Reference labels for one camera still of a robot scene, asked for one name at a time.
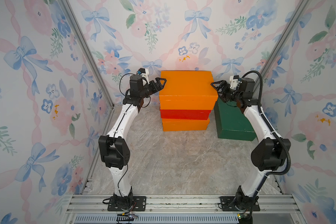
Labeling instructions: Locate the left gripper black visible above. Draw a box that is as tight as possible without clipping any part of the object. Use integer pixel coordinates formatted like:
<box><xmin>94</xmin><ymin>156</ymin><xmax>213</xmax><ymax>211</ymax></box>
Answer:
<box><xmin>141</xmin><ymin>79</ymin><xmax>167</xmax><ymax>100</ymax></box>

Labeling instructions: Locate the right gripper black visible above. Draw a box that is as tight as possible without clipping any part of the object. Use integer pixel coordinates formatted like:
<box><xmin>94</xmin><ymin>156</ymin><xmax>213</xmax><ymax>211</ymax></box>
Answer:
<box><xmin>212</xmin><ymin>81</ymin><xmax>243</xmax><ymax>103</ymax></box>

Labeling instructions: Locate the orange shoebox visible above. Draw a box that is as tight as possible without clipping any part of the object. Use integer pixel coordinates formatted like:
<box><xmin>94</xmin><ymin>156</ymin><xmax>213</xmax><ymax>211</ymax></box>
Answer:
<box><xmin>159</xmin><ymin>71</ymin><xmax>218</xmax><ymax>111</ymax></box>
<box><xmin>162</xmin><ymin>119</ymin><xmax>210</xmax><ymax>132</ymax></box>

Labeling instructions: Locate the red shoebox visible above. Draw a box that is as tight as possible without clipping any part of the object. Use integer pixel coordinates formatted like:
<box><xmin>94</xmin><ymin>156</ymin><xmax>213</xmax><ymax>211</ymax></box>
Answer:
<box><xmin>160</xmin><ymin>109</ymin><xmax>211</xmax><ymax>120</ymax></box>

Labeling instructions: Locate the green shoebox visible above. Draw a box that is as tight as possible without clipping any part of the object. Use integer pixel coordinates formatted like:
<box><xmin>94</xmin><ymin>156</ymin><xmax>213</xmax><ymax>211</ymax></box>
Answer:
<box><xmin>214</xmin><ymin>98</ymin><xmax>257</xmax><ymax>141</ymax></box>

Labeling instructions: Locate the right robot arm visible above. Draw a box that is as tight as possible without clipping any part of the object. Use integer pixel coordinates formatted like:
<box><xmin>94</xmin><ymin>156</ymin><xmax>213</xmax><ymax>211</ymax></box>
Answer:
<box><xmin>211</xmin><ymin>76</ymin><xmax>291</xmax><ymax>211</ymax></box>

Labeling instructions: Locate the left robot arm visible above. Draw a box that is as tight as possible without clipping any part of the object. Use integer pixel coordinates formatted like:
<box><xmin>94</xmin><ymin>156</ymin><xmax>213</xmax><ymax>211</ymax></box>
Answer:
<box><xmin>99</xmin><ymin>74</ymin><xmax>167</xmax><ymax>211</ymax></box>

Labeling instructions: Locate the right connector board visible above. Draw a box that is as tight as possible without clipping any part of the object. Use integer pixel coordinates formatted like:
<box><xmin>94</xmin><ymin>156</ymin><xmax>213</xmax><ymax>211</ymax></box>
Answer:
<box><xmin>237</xmin><ymin>213</ymin><xmax>253</xmax><ymax>224</ymax></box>

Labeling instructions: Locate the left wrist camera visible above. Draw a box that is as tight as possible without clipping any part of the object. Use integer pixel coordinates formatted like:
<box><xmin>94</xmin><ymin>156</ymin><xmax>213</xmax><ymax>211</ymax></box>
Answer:
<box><xmin>137</xmin><ymin>68</ymin><xmax>149</xmax><ymax>83</ymax></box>

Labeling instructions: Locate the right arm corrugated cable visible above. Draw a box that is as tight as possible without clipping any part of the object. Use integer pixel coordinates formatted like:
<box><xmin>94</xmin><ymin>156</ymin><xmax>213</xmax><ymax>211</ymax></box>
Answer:
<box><xmin>240</xmin><ymin>70</ymin><xmax>292</xmax><ymax>197</ymax></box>

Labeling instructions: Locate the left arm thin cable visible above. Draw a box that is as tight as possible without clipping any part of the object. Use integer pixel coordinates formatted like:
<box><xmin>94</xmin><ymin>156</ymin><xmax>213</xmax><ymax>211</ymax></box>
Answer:
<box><xmin>111</xmin><ymin>73</ymin><xmax>152</xmax><ymax>197</ymax></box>

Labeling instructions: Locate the right corner aluminium post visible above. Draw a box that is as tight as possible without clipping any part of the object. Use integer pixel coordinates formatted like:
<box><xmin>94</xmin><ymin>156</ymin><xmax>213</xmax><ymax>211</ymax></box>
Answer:
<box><xmin>254</xmin><ymin>0</ymin><xmax>310</xmax><ymax>93</ymax></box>

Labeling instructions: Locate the corner aluminium post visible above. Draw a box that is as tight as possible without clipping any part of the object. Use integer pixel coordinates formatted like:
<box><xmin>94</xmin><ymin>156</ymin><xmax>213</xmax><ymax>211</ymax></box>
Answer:
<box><xmin>254</xmin><ymin>0</ymin><xmax>310</xmax><ymax>93</ymax></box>
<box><xmin>58</xmin><ymin>0</ymin><xmax>114</xmax><ymax>109</ymax></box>

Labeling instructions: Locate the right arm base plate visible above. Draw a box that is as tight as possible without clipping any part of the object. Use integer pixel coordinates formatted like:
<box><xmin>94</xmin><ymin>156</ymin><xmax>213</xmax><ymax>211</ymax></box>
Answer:
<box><xmin>218</xmin><ymin>196</ymin><xmax>260</xmax><ymax>212</ymax></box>

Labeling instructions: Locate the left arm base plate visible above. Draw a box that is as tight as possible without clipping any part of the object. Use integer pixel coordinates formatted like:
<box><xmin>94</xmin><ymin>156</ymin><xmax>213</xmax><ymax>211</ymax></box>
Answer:
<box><xmin>107</xmin><ymin>195</ymin><xmax>147</xmax><ymax>212</ymax></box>

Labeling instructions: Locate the left corner aluminium post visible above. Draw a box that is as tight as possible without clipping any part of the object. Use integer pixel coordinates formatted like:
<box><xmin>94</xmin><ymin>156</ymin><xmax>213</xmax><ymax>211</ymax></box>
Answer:
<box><xmin>58</xmin><ymin>0</ymin><xmax>114</xmax><ymax>109</ymax></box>

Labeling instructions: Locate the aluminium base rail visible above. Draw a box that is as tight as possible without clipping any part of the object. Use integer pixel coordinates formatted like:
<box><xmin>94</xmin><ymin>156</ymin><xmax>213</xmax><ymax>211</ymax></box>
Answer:
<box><xmin>62</xmin><ymin>195</ymin><xmax>306</xmax><ymax>224</ymax></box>

